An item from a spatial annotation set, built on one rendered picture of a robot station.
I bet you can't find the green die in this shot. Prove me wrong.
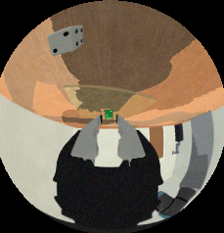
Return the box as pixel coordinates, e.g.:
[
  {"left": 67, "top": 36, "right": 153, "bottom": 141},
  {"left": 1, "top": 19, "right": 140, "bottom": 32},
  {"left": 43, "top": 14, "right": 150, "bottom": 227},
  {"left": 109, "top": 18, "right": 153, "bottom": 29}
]
[{"left": 105, "top": 110, "right": 113, "bottom": 119}]

